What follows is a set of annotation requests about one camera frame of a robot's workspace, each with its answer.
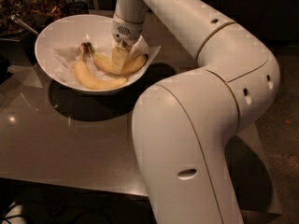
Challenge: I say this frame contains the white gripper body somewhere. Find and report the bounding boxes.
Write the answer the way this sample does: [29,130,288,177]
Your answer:
[111,14,144,47]

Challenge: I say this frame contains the white ceramic bowl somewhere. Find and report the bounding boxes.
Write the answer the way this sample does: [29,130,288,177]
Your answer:
[35,14,155,95]

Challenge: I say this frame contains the glass snack bowl left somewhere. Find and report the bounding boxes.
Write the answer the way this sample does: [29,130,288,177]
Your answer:
[0,0,35,36]

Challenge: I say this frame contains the metal serving spoon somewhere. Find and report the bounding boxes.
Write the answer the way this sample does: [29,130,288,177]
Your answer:
[11,14,39,36]

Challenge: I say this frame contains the white paper liner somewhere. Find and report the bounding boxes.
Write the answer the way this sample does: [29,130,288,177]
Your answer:
[51,36,160,91]

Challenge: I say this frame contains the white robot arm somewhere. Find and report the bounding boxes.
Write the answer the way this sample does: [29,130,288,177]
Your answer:
[112,0,279,224]

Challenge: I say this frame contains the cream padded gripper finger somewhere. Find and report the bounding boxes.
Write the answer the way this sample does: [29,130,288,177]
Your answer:
[112,46,129,75]

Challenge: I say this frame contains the black wire basket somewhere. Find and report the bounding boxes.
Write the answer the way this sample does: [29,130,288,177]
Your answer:
[66,2,89,16]

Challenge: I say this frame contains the glass snack bowl right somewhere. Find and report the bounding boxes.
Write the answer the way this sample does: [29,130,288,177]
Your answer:
[28,0,67,21]

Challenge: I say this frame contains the yellow banana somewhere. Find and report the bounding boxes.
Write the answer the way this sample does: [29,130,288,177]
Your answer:
[74,43,127,90]
[87,42,148,76]

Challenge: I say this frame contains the glass snack bowl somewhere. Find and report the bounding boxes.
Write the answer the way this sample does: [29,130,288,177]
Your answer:
[0,0,35,36]
[28,0,67,21]

